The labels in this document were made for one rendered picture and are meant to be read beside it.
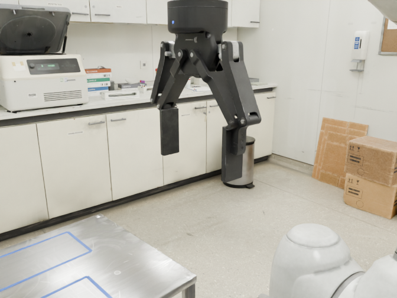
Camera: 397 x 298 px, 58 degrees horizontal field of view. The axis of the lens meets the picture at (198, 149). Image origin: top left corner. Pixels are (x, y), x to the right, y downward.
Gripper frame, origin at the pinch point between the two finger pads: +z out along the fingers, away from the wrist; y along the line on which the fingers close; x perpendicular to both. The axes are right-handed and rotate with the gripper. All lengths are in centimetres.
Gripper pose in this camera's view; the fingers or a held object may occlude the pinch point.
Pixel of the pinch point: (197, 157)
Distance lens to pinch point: 49.4
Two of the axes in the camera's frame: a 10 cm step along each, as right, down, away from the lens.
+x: -7.8, 1.8, -6.0
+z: 0.0, 9.6, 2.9
